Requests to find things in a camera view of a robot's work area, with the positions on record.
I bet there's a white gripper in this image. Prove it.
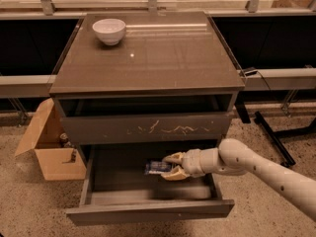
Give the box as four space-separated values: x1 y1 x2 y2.
161 149 204 181

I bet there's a blue rxbar wrapper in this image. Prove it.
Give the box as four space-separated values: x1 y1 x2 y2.
145 160 172 175

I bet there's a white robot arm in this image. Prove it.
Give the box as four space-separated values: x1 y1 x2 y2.
162 138 316 220

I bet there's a scratched grey upper drawer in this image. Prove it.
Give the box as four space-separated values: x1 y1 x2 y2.
59 96 232 144

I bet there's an open grey lower drawer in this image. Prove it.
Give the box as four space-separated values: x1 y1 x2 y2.
66 140 234 225

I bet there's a grey drawer cabinet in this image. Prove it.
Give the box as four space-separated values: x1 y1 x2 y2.
50 12 245 158

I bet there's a black wheeled stand base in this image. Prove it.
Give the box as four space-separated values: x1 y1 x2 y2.
254 112 316 168

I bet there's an open cardboard box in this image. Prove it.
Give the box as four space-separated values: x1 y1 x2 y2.
15 99 86 181

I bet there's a white ceramic bowl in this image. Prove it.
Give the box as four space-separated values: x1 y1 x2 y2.
92 19 126 45

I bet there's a black cable with plug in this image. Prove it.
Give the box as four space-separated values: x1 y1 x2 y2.
239 66 273 91

